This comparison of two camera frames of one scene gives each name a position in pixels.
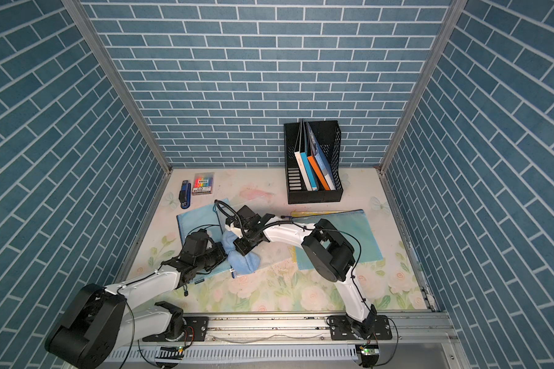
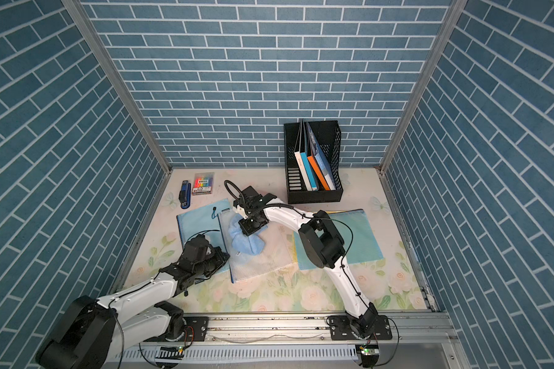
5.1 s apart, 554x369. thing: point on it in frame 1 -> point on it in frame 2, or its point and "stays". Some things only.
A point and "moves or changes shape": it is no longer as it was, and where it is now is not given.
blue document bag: [210, 218] stays
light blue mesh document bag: [355, 225] stays
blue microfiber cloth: [239, 263] moves or changes shape
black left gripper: [221, 256] stays
